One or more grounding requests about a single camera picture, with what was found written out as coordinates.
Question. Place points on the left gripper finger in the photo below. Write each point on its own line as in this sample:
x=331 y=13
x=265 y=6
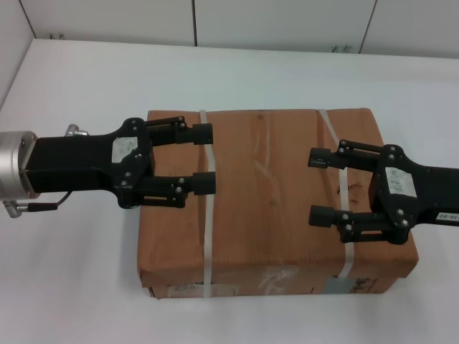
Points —
x=201 y=183
x=201 y=134

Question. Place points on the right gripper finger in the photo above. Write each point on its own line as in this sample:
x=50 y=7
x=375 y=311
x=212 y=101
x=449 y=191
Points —
x=322 y=216
x=322 y=157

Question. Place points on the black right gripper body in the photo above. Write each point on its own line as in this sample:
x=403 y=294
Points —
x=426 y=190

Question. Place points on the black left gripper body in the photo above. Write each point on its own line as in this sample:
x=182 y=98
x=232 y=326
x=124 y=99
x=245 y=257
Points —
x=71 y=165

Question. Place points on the brown cardboard box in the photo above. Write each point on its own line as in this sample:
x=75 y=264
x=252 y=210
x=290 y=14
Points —
x=272 y=186

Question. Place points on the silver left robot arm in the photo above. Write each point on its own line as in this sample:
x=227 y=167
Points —
x=10 y=165

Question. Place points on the grey box sticker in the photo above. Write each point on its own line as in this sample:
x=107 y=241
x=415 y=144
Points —
x=337 y=285

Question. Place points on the silver metal connector fitting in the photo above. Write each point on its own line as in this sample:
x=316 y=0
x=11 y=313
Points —
x=76 y=130

